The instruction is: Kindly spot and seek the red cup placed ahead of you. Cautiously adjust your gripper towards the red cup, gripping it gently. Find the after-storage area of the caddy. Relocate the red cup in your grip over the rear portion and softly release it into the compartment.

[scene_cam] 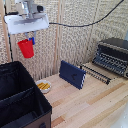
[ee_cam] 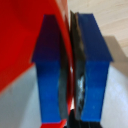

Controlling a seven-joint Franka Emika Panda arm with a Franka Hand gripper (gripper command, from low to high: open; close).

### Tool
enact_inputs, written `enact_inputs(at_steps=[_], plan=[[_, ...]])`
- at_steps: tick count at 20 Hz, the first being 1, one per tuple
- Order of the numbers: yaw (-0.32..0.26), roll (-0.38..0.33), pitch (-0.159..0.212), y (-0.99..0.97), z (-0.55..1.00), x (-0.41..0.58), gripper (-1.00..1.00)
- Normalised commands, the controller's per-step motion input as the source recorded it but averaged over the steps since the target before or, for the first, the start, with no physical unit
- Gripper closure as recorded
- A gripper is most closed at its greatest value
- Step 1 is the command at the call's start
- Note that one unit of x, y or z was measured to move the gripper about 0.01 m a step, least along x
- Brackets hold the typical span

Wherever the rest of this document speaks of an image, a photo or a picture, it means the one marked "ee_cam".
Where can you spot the red cup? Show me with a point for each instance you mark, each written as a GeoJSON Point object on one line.
{"type": "Point", "coordinates": [18, 36]}

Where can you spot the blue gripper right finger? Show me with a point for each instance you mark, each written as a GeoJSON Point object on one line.
{"type": "Point", "coordinates": [95, 76]}

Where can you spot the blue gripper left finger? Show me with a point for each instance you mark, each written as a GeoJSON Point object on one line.
{"type": "Point", "coordinates": [50, 80]}

